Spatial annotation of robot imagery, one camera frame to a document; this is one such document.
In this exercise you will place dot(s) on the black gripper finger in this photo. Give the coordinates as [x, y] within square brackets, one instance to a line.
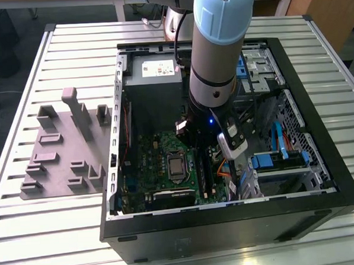
[182, 127]

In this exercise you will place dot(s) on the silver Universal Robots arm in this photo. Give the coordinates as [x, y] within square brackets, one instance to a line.
[218, 62]

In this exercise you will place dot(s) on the CPU socket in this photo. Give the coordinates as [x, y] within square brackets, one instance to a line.
[175, 153]

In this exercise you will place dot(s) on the grey power supply unit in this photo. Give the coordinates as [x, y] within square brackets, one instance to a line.
[154, 104]

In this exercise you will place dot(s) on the silver CPU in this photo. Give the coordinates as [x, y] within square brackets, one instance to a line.
[176, 166]

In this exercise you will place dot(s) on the green motherboard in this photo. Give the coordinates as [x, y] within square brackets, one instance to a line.
[150, 157]

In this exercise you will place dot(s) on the blue disk carrier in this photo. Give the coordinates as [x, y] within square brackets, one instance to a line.
[263, 160]

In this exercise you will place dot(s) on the grey metal drive cage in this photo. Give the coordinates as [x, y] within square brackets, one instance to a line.
[260, 83]

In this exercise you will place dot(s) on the black graphics card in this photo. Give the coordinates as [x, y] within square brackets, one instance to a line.
[174, 199]

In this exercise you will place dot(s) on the grey metal disk bay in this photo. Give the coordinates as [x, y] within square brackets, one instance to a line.
[286, 171]

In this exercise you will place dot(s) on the black PC case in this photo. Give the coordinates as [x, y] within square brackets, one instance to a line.
[229, 233]

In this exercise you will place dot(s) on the grey parts rack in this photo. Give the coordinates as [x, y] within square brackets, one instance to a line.
[67, 138]

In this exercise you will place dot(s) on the white-framed wooden desk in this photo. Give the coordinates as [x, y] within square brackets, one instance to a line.
[286, 2]

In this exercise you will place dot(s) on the wooden cabinet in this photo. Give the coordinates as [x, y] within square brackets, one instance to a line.
[331, 11]

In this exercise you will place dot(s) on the black round bin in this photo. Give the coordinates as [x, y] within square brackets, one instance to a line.
[0, 43]

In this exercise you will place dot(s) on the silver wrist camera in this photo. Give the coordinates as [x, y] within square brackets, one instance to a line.
[224, 149]

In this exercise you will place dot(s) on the blue plastic drive bracket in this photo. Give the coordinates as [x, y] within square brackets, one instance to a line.
[241, 71]

